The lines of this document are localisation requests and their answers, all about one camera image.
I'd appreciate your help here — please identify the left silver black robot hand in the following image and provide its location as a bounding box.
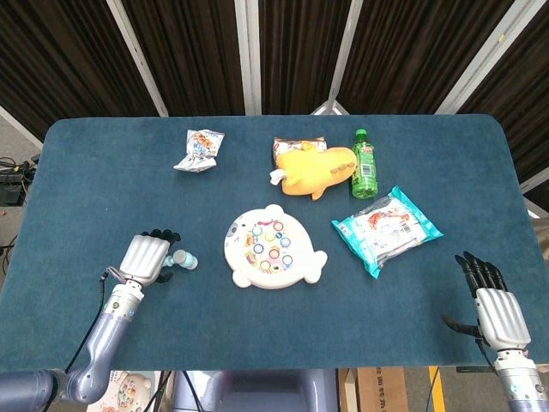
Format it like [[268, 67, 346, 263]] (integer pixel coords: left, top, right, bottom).
[[118, 229, 182, 288]]

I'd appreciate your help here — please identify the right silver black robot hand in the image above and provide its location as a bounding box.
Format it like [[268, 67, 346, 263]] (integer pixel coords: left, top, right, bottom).
[[441, 251, 532, 351]]

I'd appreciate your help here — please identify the light blue toy hammer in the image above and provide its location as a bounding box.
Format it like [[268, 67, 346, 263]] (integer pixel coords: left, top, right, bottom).
[[162, 248, 199, 270]]

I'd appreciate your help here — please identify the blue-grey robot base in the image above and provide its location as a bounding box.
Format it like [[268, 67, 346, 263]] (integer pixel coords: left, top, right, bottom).
[[171, 368, 340, 412]]

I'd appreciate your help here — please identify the white fish-shaped toy board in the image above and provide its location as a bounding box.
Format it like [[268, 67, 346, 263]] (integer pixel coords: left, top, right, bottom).
[[222, 203, 329, 291]]

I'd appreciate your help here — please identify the toy box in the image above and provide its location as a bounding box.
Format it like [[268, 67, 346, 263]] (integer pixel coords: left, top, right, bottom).
[[87, 369, 166, 412]]

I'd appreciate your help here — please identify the blue felt table mat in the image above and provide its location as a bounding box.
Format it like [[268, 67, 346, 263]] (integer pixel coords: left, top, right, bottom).
[[0, 113, 549, 373]]

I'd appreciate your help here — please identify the crumpled white blue snack packet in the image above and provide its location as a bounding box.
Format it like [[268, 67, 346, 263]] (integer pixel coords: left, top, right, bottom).
[[172, 129, 226, 173]]

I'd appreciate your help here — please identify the brown cardboard box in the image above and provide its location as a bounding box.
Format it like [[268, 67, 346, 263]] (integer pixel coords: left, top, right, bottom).
[[338, 367, 411, 412]]

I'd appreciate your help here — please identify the teal clear food package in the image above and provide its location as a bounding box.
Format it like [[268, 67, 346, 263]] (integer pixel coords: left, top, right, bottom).
[[330, 185, 444, 280]]

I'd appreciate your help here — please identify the yellow plush toy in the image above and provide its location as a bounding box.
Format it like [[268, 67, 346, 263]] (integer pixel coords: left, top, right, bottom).
[[268, 140, 358, 202]]

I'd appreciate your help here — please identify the green drink bottle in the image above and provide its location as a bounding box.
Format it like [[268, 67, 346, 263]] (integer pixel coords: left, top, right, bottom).
[[351, 128, 380, 200]]

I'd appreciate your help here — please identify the dark brown pleated curtain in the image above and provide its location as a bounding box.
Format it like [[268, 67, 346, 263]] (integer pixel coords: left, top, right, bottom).
[[0, 0, 549, 198]]

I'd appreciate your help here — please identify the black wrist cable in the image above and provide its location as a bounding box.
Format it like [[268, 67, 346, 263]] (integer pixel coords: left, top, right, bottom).
[[42, 266, 125, 404]]

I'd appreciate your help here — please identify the black floor cable bundle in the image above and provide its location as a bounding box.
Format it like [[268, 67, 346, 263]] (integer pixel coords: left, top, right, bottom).
[[0, 154, 42, 178]]

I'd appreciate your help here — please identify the white frame post with foot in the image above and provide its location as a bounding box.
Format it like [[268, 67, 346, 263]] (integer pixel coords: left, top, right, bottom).
[[311, 0, 365, 116]]

